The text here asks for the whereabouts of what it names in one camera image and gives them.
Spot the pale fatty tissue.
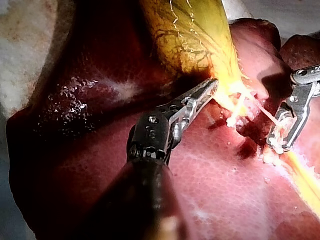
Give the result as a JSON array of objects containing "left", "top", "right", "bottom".
[
  {"left": 261, "top": 146, "right": 320, "bottom": 219},
  {"left": 219, "top": 91, "right": 266, "bottom": 129}
]

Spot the left arm instrument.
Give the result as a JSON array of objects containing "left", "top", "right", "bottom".
[{"left": 126, "top": 97, "right": 193, "bottom": 166}]

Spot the gallbladder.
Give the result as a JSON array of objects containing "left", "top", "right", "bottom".
[{"left": 138, "top": 0, "right": 252, "bottom": 118}]

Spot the dark red liver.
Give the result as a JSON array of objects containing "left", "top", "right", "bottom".
[{"left": 6, "top": 0, "right": 320, "bottom": 240}]

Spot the left arm instrument jaw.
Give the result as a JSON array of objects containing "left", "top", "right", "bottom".
[
  {"left": 185, "top": 85, "right": 220, "bottom": 124},
  {"left": 185, "top": 78, "right": 219, "bottom": 104}
]

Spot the right arm instrument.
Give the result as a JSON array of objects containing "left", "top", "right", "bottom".
[{"left": 289, "top": 63, "right": 320, "bottom": 98}]

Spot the white cloth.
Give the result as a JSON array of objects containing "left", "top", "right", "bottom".
[
  {"left": 0, "top": 0, "right": 61, "bottom": 111},
  {"left": 221, "top": 0, "right": 320, "bottom": 46}
]

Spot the right arm instrument jaw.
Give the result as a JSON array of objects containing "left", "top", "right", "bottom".
[
  {"left": 266, "top": 102, "right": 294, "bottom": 148},
  {"left": 283, "top": 82, "right": 316, "bottom": 153}
]

